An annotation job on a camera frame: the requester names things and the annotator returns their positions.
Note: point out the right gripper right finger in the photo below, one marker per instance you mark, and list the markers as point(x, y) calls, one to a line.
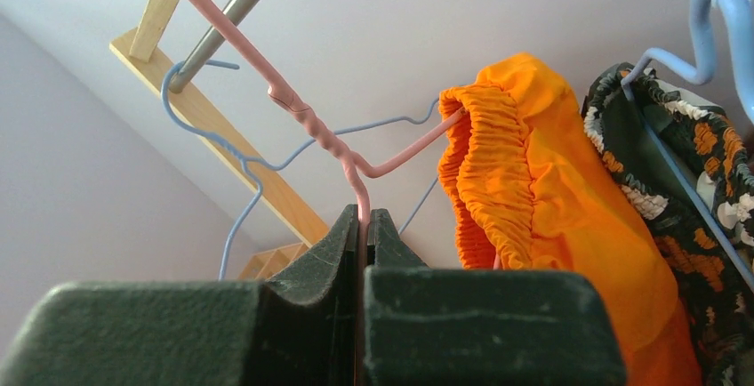
point(427, 326)

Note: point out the peach file organizer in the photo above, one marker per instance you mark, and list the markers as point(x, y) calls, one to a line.
point(267, 264)

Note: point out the orange camouflage shorts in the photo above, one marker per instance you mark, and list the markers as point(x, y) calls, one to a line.
point(682, 165)

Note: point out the pink wire hanger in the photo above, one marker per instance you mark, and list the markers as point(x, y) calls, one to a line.
point(280, 92)

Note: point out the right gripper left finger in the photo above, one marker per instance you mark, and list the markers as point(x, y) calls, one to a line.
point(295, 328)

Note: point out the blue hanger under camouflage shorts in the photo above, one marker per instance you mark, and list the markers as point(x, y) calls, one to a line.
point(739, 27)

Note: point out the blue wire hanger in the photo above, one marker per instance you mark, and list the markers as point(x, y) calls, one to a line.
point(247, 160)

